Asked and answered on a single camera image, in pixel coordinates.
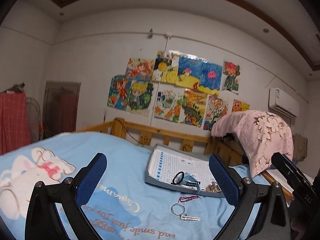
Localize yellow moon drawing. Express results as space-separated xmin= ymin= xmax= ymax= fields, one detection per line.
xmin=152 ymin=51 xmax=180 ymax=84

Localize fruit cup drawing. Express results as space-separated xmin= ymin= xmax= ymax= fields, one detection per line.
xmin=154 ymin=83 xmax=184 ymax=124

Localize anime girl drawing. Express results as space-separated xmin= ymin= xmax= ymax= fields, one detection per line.
xmin=107 ymin=75 xmax=132 ymax=111

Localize blue sea jellyfish drawing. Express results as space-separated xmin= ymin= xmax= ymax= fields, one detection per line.
xmin=175 ymin=54 xmax=222 ymax=95

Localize beige claw hair clip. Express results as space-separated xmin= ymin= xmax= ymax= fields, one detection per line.
xmin=202 ymin=181 xmax=222 ymax=193

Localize blond boy drawing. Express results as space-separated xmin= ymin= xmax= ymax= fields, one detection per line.
xmin=127 ymin=80 xmax=154 ymax=117

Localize white electric fan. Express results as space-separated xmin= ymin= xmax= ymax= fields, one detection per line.
xmin=26 ymin=97 xmax=43 ymax=143

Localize light blue bed sheet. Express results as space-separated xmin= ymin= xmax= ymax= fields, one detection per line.
xmin=1 ymin=132 xmax=234 ymax=239

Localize white air conditioner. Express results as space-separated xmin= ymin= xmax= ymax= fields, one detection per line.
xmin=268 ymin=88 xmax=299 ymax=119

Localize grid paper sheet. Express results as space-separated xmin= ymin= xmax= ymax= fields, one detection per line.
xmin=145 ymin=150 xmax=215 ymax=192

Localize wooden bed rail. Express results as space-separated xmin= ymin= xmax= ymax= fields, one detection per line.
xmin=75 ymin=117 xmax=296 ymax=203

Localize black braided hair tie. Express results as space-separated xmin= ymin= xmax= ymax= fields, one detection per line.
xmin=171 ymin=171 xmax=185 ymax=186

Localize red hair character drawing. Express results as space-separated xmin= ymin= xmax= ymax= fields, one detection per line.
xmin=222 ymin=61 xmax=240 ymax=94

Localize red checked cloth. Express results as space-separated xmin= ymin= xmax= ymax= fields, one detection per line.
xmin=1 ymin=93 xmax=31 ymax=155

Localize mermaid girl drawing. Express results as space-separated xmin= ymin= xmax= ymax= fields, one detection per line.
xmin=125 ymin=57 xmax=155 ymax=81

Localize silver bangle rings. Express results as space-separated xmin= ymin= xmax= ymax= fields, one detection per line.
xmin=171 ymin=203 xmax=186 ymax=216

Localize grey shallow box tray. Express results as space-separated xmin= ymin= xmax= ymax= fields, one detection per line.
xmin=145 ymin=144 xmax=224 ymax=198

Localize red doodle drawing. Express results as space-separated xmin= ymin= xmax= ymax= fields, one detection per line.
xmin=203 ymin=95 xmax=229 ymax=131

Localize orange landscape drawing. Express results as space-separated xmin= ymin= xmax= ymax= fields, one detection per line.
xmin=181 ymin=89 xmax=207 ymax=127

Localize red string bead bracelet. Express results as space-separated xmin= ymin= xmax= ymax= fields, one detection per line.
xmin=177 ymin=195 xmax=202 ymax=203

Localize pink floral quilt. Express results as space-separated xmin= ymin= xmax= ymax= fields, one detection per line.
xmin=211 ymin=110 xmax=293 ymax=178

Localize white hair barrette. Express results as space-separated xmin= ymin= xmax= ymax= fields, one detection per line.
xmin=180 ymin=214 xmax=201 ymax=221

